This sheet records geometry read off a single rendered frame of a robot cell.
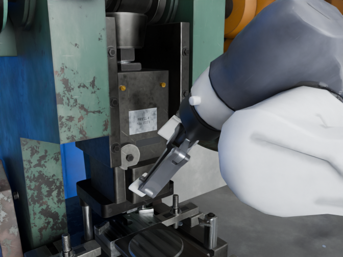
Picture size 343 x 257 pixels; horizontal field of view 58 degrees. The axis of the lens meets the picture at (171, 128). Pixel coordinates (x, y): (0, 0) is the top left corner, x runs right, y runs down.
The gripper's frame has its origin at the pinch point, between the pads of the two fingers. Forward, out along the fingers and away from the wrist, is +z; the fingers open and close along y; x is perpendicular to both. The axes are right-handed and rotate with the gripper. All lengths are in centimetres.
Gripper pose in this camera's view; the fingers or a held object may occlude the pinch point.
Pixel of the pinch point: (153, 159)
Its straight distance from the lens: 59.2
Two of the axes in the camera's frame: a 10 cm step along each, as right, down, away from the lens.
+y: -3.5, 7.1, -6.2
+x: 8.2, 5.5, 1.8
